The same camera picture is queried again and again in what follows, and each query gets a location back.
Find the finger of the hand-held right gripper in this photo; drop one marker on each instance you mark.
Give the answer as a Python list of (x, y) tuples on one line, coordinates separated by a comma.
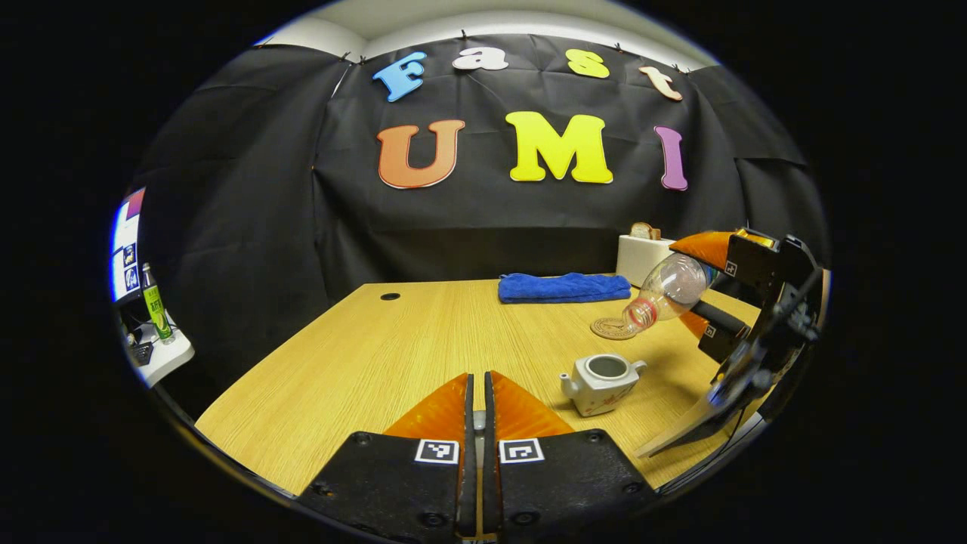
[(721, 336), (752, 264)]

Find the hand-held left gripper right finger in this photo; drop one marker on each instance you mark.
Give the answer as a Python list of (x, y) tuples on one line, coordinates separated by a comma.
[(489, 483)]

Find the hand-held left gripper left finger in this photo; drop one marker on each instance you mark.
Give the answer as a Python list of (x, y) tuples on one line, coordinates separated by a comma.
[(469, 483)]

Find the clear plastic water bottle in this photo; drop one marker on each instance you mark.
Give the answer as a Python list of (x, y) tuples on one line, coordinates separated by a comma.
[(668, 287)]

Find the round brown coaster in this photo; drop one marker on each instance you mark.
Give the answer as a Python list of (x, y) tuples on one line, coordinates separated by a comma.
[(608, 329)]

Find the white floral teacup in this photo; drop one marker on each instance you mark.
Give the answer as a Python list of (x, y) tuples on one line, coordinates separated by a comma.
[(604, 393)]

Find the green drink bottle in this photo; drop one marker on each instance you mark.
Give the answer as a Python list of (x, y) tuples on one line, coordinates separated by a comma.
[(157, 310)]

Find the white toaster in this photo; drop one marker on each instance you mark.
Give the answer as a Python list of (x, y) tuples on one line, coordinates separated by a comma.
[(638, 261)]

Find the blue folded towel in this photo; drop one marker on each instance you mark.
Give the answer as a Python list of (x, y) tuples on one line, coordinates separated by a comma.
[(563, 288)]

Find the black backdrop cloth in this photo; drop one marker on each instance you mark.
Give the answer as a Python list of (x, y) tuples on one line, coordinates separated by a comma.
[(491, 227)]

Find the white side table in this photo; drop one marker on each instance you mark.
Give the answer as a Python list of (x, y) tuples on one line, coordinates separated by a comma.
[(174, 359)]

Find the black keyboard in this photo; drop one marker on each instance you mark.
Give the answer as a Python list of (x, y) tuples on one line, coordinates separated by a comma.
[(141, 353)]

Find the computer monitor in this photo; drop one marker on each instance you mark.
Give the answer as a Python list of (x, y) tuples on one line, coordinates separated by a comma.
[(127, 249)]

